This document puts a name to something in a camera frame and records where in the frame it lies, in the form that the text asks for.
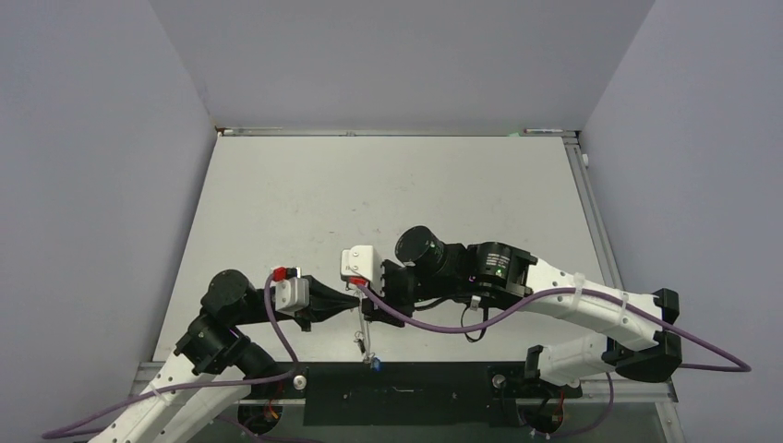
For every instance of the aluminium rail back edge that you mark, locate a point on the aluminium rail back edge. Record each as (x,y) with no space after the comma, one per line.
(428,132)

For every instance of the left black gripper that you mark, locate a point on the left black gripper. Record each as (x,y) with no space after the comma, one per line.
(324,301)

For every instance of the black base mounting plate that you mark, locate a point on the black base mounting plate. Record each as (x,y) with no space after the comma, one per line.
(493,393)

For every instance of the aluminium rail right side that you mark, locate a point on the aluminium rail right side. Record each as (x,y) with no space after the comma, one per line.
(578,161)

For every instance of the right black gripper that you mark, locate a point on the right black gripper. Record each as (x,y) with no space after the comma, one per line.
(406,309)

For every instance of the large grey keyring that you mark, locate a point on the large grey keyring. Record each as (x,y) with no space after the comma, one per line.
(362,338)

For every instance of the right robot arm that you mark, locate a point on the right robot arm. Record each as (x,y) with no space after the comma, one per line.
(629,334)

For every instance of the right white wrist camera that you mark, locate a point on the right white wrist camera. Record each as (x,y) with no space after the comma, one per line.
(362,262)

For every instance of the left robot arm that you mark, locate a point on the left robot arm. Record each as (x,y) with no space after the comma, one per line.
(215,364)

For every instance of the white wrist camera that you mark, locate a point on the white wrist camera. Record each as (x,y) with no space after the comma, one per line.
(362,262)
(291,295)

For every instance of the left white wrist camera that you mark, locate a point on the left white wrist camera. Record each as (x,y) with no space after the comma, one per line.
(291,295)

